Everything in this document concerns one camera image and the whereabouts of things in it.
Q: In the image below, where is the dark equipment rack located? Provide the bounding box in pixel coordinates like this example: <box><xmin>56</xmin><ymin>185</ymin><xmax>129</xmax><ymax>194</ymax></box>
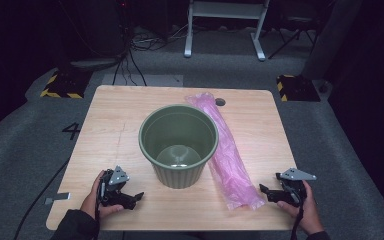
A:
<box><xmin>57</xmin><ymin>0</ymin><xmax>129</xmax><ymax>73</ymax></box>

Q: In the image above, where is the black tripod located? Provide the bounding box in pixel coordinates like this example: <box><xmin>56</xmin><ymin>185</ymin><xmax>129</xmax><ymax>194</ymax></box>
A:
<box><xmin>267</xmin><ymin>16</ymin><xmax>318</xmax><ymax>61</ymax></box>

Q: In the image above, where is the yellow-black striped base plate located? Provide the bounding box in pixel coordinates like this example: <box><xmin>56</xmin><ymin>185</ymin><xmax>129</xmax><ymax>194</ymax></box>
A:
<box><xmin>39</xmin><ymin>69</ymin><xmax>94</xmax><ymax>100</ymax></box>
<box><xmin>276</xmin><ymin>74</ymin><xmax>322</xmax><ymax>103</ymax></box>

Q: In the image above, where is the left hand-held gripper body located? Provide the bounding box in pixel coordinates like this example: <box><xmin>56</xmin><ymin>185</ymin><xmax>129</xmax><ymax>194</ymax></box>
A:
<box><xmin>97</xmin><ymin>165</ymin><xmax>130</xmax><ymax>206</ymax></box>

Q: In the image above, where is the black cable bundle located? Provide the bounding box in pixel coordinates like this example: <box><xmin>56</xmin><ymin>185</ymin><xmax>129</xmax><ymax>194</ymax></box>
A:
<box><xmin>111</xmin><ymin>31</ymin><xmax>148</xmax><ymax>87</ymax></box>

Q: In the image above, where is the green plastic bin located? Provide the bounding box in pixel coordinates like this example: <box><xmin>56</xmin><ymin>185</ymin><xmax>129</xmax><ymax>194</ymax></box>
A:
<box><xmin>138</xmin><ymin>103</ymin><xmax>220</xmax><ymax>190</ymax></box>

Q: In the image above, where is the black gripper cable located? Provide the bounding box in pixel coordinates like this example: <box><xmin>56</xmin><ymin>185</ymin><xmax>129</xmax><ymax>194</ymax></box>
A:
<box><xmin>94</xmin><ymin>191</ymin><xmax>102</xmax><ymax>234</ymax></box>
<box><xmin>290</xmin><ymin>196</ymin><xmax>305</xmax><ymax>240</ymax></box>

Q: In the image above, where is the pink plastic bag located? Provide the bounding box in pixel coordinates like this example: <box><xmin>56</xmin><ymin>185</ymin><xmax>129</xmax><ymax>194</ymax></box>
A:
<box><xmin>184</xmin><ymin>92</ymin><xmax>266</xmax><ymax>211</ymax></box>

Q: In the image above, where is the white metal stand frame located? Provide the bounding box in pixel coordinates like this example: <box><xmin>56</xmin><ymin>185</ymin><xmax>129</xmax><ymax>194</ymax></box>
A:
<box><xmin>183</xmin><ymin>0</ymin><xmax>270</xmax><ymax>62</ymax></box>

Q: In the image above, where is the grey tape strip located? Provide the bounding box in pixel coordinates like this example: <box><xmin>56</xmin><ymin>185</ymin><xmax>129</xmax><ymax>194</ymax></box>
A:
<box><xmin>44</xmin><ymin>192</ymin><xmax>72</xmax><ymax>206</ymax></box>

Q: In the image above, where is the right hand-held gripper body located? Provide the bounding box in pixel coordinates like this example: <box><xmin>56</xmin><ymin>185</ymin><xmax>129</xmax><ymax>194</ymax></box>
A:
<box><xmin>275</xmin><ymin>167</ymin><xmax>317</xmax><ymax>206</ymax></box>

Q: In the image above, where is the person's right hand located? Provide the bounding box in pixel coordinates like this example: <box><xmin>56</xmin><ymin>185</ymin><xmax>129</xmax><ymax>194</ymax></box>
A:
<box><xmin>276</xmin><ymin>181</ymin><xmax>324</xmax><ymax>236</ymax></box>

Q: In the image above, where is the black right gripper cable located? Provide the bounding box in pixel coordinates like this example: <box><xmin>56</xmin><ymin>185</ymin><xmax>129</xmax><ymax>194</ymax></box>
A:
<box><xmin>290</xmin><ymin>196</ymin><xmax>305</xmax><ymax>240</ymax></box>

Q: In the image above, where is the person's left hand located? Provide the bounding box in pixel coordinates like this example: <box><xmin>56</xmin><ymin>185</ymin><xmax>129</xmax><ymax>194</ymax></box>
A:
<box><xmin>79</xmin><ymin>170</ymin><xmax>124</xmax><ymax>221</ymax></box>

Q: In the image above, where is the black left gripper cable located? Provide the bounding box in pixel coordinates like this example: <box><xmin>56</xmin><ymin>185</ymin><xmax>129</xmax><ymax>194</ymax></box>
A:
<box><xmin>94</xmin><ymin>191</ymin><xmax>102</xmax><ymax>234</ymax></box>

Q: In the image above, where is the black floor cable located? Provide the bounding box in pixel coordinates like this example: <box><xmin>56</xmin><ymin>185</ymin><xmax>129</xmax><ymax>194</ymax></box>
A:
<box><xmin>13</xmin><ymin>158</ymin><xmax>72</xmax><ymax>240</ymax></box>

